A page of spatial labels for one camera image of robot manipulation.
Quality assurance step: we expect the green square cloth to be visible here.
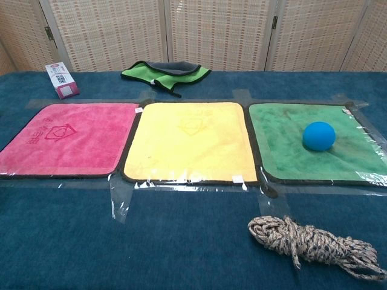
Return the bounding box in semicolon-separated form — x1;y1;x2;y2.
247;103;387;188

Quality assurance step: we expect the small blue ball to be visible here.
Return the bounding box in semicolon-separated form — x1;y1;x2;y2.
302;121;337;152

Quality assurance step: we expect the woven folding screen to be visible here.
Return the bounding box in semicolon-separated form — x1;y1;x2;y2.
0;0;387;76

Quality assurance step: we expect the pink square cloth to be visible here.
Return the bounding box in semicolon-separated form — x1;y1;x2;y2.
0;102;140;179

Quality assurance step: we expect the crumpled green and grey cloth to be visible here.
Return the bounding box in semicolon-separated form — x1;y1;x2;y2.
120;60;212;98

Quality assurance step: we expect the yellow square cloth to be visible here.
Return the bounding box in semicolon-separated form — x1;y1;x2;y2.
122;101;259;184

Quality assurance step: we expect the white and pink carton box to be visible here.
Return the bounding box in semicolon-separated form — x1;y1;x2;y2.
45;62;81;100

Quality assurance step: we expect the bundled speckled beige rope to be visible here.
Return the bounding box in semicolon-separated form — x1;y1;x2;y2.
247;215;387;282

